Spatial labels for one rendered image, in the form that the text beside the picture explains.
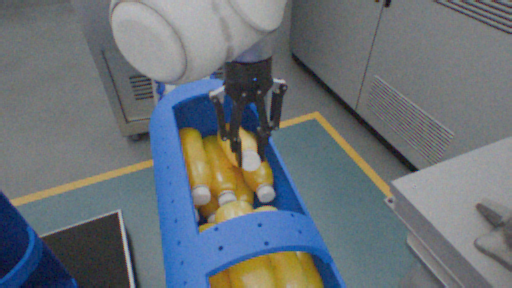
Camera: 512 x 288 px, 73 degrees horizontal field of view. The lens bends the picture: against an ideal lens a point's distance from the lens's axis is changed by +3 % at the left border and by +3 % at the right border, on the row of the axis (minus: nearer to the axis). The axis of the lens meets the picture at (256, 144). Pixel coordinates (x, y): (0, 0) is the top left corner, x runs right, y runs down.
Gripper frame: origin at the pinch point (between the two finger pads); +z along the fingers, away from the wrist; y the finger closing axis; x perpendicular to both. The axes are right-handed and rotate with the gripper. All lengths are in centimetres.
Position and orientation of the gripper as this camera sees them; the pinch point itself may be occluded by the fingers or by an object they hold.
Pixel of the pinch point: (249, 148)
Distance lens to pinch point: 65.4
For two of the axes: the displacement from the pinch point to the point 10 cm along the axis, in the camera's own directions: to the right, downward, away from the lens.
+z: 0.0, 7.3, 6.8
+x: 2.9, 6.5, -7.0
